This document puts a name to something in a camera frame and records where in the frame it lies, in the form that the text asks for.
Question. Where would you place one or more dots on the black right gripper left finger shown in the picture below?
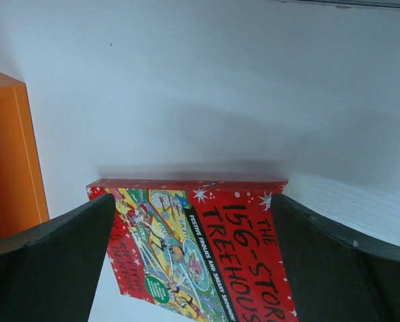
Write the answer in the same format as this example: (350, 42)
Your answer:
(50, 272)

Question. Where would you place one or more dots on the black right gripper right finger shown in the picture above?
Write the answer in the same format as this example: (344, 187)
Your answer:
(335, 272)

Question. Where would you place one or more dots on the red treehouse book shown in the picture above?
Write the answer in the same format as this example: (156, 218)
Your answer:
(202, 249)

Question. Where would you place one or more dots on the orange wooden shelf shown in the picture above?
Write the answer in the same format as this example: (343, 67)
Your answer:
(22, 195)

